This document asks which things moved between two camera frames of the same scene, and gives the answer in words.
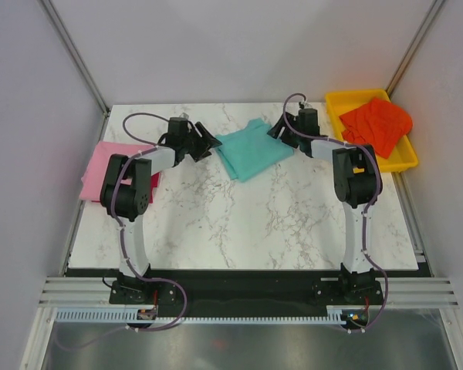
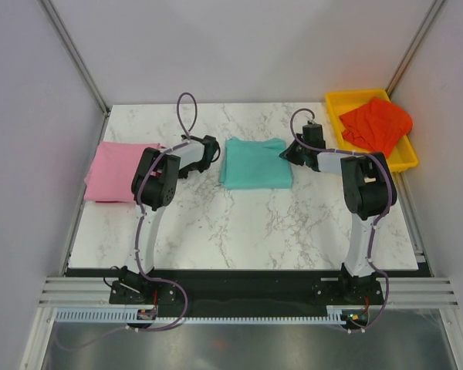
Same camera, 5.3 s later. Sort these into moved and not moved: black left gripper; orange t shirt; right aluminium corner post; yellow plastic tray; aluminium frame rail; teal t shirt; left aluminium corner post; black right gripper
Moved: black left gripper; black right gripper; teal t shirt
Not moved: right aluminium corner post; yellow plastic tray; aluminium frame rail; orange t shirt; left aluminium corner post
